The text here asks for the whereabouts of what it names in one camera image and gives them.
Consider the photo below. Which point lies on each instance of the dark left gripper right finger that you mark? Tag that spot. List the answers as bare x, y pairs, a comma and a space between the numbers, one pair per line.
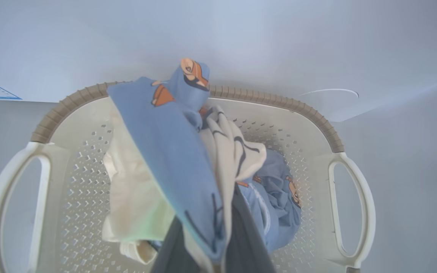
247, 246

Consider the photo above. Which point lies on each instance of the cream white garment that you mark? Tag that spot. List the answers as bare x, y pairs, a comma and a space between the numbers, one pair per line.
135, 197

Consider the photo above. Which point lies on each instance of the white front-load washing machine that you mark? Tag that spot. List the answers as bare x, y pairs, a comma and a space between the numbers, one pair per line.
279, 38

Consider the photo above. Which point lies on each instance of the blue bear-print garment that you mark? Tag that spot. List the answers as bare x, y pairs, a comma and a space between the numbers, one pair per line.
173, 151

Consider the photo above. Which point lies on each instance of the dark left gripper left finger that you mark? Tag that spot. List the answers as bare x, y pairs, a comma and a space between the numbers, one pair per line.
171, 254

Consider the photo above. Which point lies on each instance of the cream perforated laundry basket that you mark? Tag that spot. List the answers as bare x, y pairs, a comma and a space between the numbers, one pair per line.
82, 189

